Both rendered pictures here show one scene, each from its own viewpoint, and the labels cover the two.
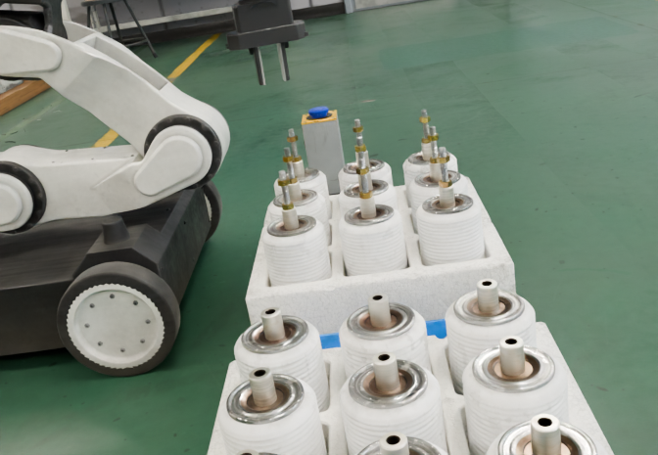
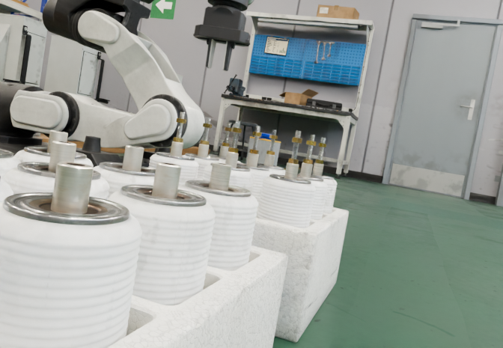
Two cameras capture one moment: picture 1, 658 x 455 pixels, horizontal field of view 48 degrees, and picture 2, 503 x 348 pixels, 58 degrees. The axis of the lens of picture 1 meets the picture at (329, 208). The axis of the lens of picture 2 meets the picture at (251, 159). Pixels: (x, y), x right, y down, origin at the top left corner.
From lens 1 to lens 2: 0.52 m
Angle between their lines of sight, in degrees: 23
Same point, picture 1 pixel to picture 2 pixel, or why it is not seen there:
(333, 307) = not seen: hidden behind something
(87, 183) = (103, 123)
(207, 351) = not seen: hidden behind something
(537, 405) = (142, 214)
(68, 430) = not seen: outside the picture
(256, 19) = (215, 18)
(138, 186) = (125, 129)
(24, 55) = (99, 29)
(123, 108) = (141, 81)
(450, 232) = (278, 194)
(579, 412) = (223, 289)
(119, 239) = (90, 149)
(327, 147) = (260, 159)
